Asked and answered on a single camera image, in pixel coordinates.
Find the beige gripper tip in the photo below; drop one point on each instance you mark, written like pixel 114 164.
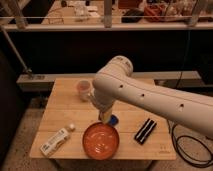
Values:
pixel 105 117

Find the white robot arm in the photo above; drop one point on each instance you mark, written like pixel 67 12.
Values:
pixel 113 82

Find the blue cloth piece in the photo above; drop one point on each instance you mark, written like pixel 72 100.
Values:
pixel 112 121

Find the orange round plate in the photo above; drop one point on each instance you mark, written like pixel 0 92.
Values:
pixel 100 141

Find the pink plastic cup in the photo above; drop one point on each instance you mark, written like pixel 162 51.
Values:
pixel 83 88

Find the black white striped block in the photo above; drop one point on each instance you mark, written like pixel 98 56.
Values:
pixel 145 131

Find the wooden table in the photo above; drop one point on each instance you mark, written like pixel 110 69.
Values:
pixel 65 107

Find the white squeeze bottle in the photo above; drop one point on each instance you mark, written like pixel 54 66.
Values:
pixel 56 140

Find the grey low ledge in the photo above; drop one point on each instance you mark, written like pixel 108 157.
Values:
pixel 44 82

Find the metal diagonal pole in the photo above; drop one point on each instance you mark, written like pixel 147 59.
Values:
pixel 26 69

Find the black object on shelf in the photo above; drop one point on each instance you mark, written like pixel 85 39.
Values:
pixel 132 16

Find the red basket on shelf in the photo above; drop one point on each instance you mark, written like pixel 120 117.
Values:
pixel 160 13

